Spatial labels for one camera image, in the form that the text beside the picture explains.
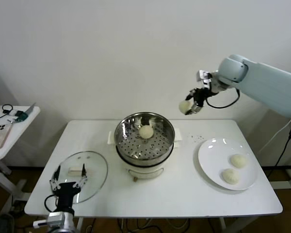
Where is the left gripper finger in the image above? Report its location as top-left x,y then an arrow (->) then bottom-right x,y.
49,165 -> 62,192
75,164 -> 88,188

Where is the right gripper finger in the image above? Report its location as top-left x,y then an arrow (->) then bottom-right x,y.
185,89 -> 197,101
187,103 -> 204,116

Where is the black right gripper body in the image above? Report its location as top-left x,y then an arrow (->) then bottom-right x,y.
193,87 -> 213,107

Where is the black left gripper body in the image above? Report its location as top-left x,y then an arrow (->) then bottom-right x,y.
53,182 -> 81,212

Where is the white steamed baozi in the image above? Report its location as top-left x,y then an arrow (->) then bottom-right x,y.
178,100 -> 193,115
220,168 -> 240,184
230,154 -> 247,168
138,125 -> 154,140

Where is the round glass pot lid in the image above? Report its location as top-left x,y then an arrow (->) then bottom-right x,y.
50,150 -> 109,204

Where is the perforated steel steamer basket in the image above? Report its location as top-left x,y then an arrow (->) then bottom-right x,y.
114,112 -> 175,168

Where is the large white plate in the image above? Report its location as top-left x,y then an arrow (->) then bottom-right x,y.
197,138 -> 259,190

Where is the white side table with clutter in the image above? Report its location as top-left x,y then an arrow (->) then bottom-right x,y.
0,104 -> 41,216

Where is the white electric cooker pot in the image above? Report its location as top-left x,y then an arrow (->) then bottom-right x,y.
107,130 -> 184,182

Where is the beige phone in clear case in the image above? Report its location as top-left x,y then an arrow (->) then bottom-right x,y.
0,122 -> 13,150

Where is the small green device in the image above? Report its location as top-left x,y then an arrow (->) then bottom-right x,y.
16,110 -> 29,121

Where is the grey laptop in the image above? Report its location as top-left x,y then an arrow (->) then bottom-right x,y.
24,102 -> 37,115

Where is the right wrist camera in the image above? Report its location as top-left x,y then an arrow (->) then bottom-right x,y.
198,69 -> 213,84

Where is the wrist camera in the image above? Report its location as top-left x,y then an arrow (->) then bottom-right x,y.
33,211 -> 64,229
198,69 -> 213,84

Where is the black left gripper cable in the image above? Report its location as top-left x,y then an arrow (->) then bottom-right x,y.
44,194 -> 60,213

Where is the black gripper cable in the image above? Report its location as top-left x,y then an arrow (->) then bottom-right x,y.
44,194 -> 60,213
205,88 -> 241,109

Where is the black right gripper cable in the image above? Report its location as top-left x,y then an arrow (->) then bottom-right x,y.
205,88 -> 241,109

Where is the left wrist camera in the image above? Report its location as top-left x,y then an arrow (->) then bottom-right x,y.
33,211 -> 64,229

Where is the thin black looped cable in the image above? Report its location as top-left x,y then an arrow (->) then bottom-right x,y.
0,104 -> 15,120

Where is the white power cable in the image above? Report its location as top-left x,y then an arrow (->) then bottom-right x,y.
258,118 -> 291,154

